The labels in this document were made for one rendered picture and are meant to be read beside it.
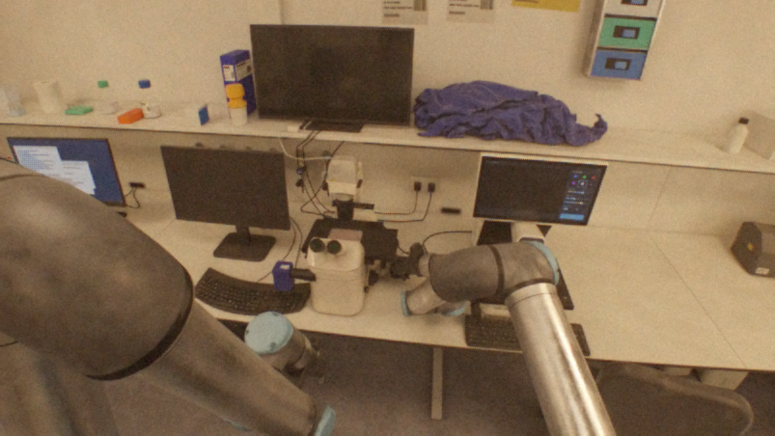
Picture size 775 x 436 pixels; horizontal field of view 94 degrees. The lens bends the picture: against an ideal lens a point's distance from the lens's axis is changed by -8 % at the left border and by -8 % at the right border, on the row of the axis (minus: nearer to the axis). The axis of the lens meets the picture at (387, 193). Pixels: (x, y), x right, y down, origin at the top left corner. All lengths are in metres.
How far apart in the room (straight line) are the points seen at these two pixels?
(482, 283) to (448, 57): 1.32
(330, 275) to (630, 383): 0.98
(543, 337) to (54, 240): 0.76
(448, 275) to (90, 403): 0.66
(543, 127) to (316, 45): 1.03
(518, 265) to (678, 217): 1.67
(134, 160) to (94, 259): 2.33
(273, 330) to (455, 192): 1.43
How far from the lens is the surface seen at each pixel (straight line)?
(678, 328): 1.90
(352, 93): 1.78
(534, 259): 0.91
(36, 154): 2.41
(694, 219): 2.53
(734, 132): 2.25
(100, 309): 0.34
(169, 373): 0.43
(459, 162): 2.00
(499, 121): 1.72
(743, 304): 2.21
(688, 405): 1.42
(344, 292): 1.47
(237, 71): 2.00
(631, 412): 1.45
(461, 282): 0.88
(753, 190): 2.60
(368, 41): 1.74
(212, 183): 1.76
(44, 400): 0.52
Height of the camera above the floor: 1.89
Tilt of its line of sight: 30 degrees down
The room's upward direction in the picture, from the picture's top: 1 degrees clockwise
